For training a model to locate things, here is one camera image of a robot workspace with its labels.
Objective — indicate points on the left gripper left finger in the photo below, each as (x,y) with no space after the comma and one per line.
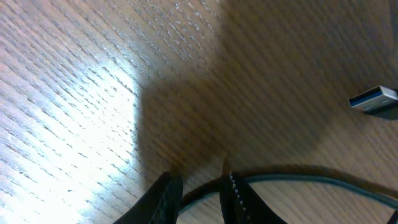
(159,205)

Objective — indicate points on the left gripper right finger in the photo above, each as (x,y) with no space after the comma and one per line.
(240,204)

